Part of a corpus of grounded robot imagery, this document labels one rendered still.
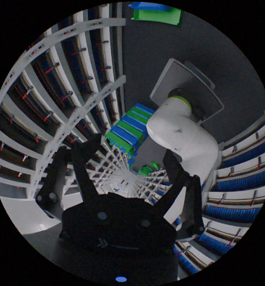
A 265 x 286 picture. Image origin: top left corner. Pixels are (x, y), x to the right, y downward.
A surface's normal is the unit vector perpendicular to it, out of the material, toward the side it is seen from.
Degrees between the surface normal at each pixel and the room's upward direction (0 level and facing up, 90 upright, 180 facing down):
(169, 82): 5
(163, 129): 21
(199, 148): 48
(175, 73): 5
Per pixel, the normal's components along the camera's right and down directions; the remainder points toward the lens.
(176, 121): 0.00, -0.37
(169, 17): -0.60, 0.75
